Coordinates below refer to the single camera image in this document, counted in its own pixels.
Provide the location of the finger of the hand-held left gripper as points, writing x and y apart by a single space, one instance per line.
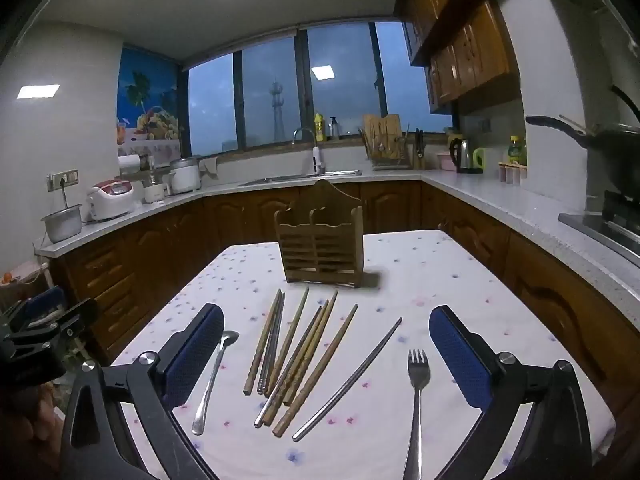
45 302
77 317

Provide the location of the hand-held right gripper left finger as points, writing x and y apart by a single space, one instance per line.
196 355

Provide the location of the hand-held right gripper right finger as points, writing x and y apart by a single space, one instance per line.
460 360

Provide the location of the wooden chopstick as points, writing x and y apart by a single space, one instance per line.
262 342
297 360
314 340
315 370
288 340

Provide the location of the wooden utensil holder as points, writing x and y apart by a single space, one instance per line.
320 240

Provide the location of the metal spoon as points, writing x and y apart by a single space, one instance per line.
212 382

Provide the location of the metal inner pot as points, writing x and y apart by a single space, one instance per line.
62 225

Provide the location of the floral white tablecloth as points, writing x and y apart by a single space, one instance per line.
425 280

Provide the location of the metal fork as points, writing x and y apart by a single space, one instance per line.
415 435

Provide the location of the red and white rice cooker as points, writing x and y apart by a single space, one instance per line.
110 200

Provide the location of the wooden lower cabinets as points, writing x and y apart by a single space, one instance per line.
240 215

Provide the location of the wooden cabinets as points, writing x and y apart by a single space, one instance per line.
465 50
240 215

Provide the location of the small white blender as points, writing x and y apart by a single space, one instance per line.
154 189

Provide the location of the paper towel roll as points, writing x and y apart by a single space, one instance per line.
129 164

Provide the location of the white electric cooker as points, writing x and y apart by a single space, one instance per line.
185 176

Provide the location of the hanging dish rag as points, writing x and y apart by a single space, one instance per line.
210 166

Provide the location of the stainless steel sink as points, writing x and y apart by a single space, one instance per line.
280 178

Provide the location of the pink container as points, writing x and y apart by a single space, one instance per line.
443 161

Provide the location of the green plastic container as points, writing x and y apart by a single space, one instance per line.
480 157

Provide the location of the steel electric kettle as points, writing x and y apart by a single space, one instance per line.
462 155

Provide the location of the gas stove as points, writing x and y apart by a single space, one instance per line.
615 225

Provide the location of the metal dish rack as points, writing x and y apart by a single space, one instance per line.
385 162

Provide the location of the knife block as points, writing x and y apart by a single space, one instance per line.
420 152

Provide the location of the yellow cooking oil bottle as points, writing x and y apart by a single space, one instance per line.
516 152

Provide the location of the chrome kitchen faucet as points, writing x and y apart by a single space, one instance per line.
316 160

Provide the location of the wooden cutting board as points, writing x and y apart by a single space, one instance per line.
382 130

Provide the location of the black wok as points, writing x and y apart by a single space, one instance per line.
615 155

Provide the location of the yellow detergent bottle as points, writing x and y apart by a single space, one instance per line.
319 129

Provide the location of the grey pump bottle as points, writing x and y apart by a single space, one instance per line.
334 130

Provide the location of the kitchen window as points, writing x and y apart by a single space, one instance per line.
270 95

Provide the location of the wooden upper cabinets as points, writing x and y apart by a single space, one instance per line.
465 50

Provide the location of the wall power outlet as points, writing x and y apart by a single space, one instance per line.
62 180

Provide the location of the fruit print wall poster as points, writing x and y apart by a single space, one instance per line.
150 105

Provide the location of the wall switch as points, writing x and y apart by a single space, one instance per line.
484 124

